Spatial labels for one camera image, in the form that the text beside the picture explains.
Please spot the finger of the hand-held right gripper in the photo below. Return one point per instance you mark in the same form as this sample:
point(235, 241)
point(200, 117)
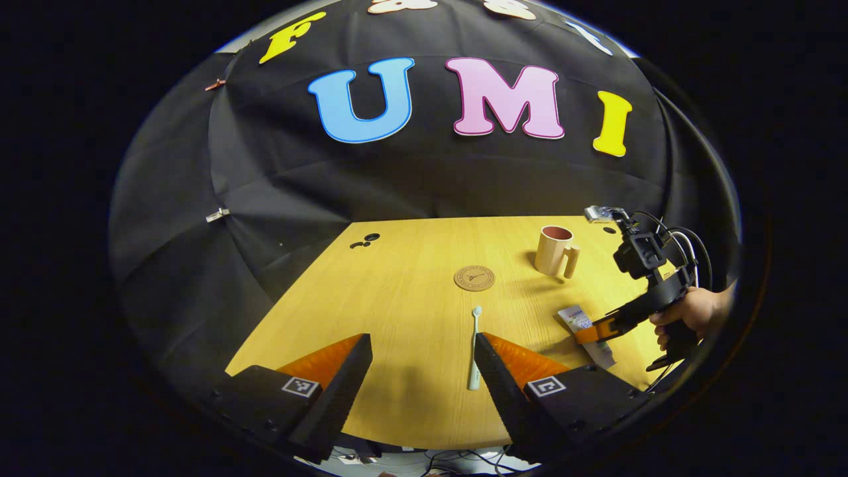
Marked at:
point(606, 328)

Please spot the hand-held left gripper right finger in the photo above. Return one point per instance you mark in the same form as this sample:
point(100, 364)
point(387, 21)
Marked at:
point(500, 391)

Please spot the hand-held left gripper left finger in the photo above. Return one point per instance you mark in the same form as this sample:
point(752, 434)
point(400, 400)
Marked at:
point(341, 391)

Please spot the white toothpaste tube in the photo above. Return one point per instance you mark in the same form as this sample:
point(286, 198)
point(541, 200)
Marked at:
point(574, 317)

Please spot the light green toothbrush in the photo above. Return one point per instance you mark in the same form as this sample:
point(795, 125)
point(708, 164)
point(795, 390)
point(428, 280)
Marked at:
point(475, 344)

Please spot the beige cup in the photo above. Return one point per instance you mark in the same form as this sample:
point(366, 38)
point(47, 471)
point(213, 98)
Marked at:
point(550, 255)

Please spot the round brown coaster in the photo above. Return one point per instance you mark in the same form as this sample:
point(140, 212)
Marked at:
point(474, 277)

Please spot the wooden desktop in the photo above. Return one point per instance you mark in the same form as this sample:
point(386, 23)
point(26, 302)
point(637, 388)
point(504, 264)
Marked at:
point(411, 311)

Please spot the silver backdrop clip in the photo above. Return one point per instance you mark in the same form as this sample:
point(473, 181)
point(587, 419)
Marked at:
point(217, 214)

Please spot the black backdrop cloth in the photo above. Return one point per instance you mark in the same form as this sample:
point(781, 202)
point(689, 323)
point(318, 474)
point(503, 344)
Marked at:
point(397, 179)

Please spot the red backdrop clip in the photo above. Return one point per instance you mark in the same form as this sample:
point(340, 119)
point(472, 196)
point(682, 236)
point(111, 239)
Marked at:
point(214, 84)

